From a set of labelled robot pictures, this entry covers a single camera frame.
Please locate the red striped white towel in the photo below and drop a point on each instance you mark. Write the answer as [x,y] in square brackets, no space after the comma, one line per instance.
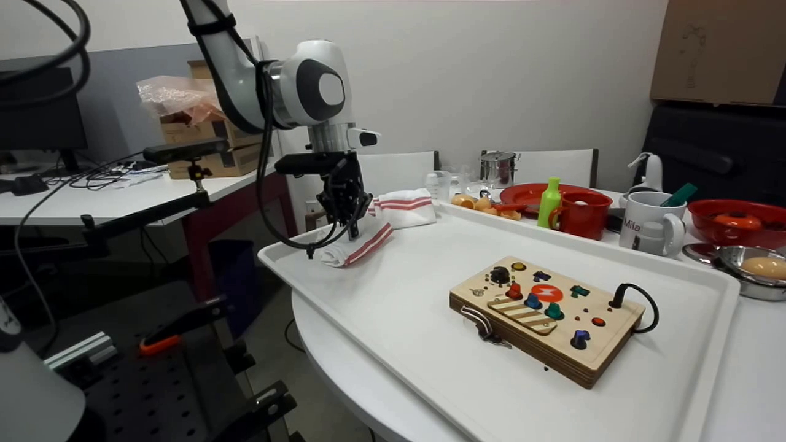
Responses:
[406,208]

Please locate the red cup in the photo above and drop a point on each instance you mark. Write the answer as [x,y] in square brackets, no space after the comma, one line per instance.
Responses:
[583,215]

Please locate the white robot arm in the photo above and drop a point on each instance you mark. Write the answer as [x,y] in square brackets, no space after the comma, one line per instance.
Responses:
[311,90]

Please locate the large white tray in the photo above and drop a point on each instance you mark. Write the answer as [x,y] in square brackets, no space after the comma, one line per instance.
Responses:
[397,308]

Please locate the white side desk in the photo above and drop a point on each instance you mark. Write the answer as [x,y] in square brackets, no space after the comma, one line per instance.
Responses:
[104,199]

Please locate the large cardboard box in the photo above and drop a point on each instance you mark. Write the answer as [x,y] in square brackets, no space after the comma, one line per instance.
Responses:
[723,52]

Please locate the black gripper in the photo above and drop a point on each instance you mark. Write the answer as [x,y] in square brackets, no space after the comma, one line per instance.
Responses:
[343,192]

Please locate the red plastic bowl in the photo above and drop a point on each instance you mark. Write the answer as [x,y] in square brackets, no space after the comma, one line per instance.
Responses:
[528,198]

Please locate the black camera on stand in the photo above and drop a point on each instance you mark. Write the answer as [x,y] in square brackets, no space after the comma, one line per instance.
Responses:
[184,152]

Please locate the steel bowl with egg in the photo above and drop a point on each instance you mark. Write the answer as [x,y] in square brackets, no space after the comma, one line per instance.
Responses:
[762,270]

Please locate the green squeeze bottle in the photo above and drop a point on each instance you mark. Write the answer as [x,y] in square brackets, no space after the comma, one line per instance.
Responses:
[548,202]

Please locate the red bowl with food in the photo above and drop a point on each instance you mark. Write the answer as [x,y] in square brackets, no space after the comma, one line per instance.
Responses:
[735,222]

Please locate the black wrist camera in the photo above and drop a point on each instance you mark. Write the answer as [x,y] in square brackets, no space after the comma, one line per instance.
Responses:
[305,166]

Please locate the black metal frame stand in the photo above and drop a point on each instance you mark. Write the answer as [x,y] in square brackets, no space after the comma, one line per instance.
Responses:
[169,373]

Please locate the wooden busy board toy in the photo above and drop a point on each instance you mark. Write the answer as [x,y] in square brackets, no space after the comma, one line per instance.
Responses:
[568,326]

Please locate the white mug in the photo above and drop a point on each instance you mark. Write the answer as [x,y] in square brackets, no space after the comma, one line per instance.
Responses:
[652,225]

